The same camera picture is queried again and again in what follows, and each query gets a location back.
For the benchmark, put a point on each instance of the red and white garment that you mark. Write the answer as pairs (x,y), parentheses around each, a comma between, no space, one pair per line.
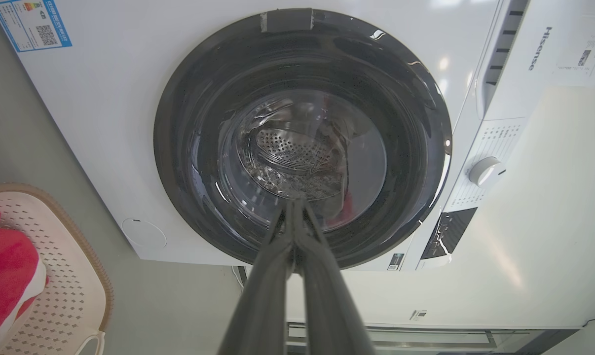
(6,266)

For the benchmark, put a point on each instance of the small dark washer sticker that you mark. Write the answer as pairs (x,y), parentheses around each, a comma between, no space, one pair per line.
(395,261)

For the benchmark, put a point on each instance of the dark round washer door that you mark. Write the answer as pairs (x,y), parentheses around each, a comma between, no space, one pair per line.
(189,148)

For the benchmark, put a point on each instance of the round white filter cover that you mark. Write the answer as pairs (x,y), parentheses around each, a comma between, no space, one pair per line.
(144,233)

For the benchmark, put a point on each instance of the grey tape patch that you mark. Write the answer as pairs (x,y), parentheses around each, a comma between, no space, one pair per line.
(287,20)

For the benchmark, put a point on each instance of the white detergent drawer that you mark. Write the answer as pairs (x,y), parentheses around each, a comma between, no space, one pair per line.
(504,54)

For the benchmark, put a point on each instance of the black washer display panel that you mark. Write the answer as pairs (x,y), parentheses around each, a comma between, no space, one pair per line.
(448,232)

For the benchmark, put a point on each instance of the blue energy label sticker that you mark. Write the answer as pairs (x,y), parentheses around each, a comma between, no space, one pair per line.
(31,22)

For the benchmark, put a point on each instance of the white washer dial knob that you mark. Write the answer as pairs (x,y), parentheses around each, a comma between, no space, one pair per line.
(486,171)

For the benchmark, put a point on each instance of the white paper label sheet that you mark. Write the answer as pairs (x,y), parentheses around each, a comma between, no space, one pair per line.
(581,54)

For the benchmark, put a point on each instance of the cream perforated laundry basket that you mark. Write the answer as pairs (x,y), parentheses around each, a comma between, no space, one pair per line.
(65,276)

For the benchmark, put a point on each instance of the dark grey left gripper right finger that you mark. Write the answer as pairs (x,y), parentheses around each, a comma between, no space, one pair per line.
(327,305)

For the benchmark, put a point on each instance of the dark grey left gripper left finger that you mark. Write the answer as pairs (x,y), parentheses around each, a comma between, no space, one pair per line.
(263,296)

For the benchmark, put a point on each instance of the small white wall tag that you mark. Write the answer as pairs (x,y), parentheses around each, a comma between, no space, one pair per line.
(418,315)

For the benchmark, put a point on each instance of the white front-load washing machine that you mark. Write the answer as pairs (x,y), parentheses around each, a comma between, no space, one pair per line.
(105,98)

